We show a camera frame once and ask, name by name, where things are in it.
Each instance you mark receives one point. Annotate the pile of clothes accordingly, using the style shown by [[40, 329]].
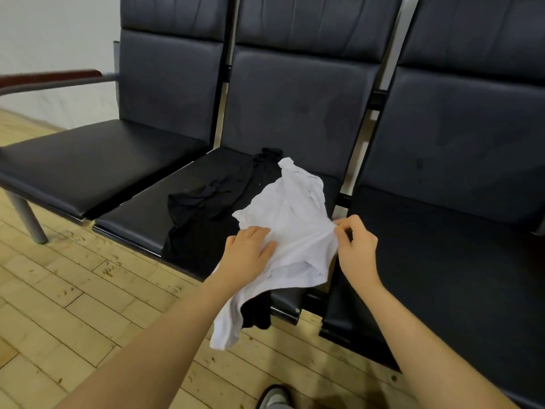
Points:
[[204, 217]]

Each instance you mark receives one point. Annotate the person's right hand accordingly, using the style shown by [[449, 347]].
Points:
[[358, 251]]

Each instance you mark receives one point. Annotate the white t-shirt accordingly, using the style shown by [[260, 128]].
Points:
[[294, 217]]

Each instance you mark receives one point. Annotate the grey metal bench leg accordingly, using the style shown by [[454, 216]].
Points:
[[27, 219]]

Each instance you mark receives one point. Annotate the person's black shoe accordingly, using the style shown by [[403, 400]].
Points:
[[277, 398]]

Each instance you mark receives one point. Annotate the brown wooden bench armrest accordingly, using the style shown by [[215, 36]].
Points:
[[51, 80]]

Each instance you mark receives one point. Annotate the person's left forearm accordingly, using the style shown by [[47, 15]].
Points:
[[140, 358]]

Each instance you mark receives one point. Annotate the person's right forearm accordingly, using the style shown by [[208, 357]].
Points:
[[430, 353]]

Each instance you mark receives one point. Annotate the person's left hand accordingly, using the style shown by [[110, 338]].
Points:
[[243, 259]]

